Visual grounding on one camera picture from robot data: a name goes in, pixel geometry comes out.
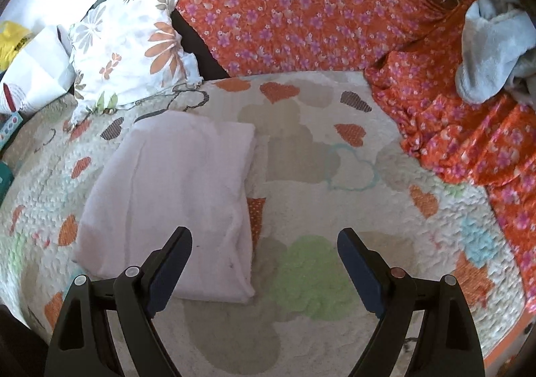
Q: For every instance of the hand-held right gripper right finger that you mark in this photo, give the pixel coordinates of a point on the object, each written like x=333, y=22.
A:
x=364, y=276

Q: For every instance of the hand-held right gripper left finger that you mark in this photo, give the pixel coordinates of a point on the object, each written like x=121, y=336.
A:
x=167, y=276

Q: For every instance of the pale pink garment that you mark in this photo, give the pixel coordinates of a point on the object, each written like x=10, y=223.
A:
x=167, y=180

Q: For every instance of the heart-patterned quilt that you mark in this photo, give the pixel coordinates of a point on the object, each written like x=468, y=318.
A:
x=318, y=201

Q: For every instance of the green printed packet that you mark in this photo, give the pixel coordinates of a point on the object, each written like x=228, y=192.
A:
x=5, y=180

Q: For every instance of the colourful dotted strip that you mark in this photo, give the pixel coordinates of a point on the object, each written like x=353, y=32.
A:
x=10, y=130

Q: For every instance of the white floral pillow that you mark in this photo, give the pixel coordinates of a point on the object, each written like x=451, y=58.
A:
x=130, y=50

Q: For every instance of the white plastic bag red print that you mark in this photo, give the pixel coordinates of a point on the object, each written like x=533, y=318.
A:
x=42, y=71

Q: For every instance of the white fluffy towel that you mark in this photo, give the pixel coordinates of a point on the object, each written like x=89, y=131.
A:
x=490, y=50

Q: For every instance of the orange floral blanket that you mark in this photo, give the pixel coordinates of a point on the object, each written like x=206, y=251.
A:
x=301, y=13

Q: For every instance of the yellow plastic bag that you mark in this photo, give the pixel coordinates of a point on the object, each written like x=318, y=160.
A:
x=10, y=46

